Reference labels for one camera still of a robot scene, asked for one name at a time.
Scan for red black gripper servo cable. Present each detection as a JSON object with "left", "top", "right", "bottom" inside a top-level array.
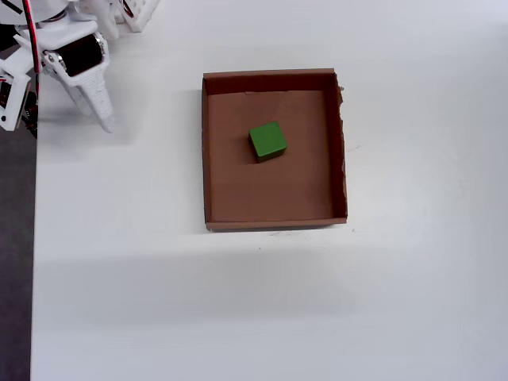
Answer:
[{"left": 21, "top": 0, "right": 43, "bottom": 75}]

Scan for green wooden cube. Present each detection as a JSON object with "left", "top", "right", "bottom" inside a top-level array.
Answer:
[{"left": 248, "top": 121, "right": 288, "bottom": 164}]

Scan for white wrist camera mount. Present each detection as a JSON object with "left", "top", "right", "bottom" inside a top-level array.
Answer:
[{"left": 0, "top": 59, "right": 40, "bottom": 133}]

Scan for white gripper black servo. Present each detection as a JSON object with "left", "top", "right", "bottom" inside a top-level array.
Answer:
[{"left": 13, "top": 18, "right": 117, "bottom": 134}]

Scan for brown cardboard box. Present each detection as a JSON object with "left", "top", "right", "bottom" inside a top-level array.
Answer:
[{"left": 201, "top": 67, "right": 349, "bottom": 233}]

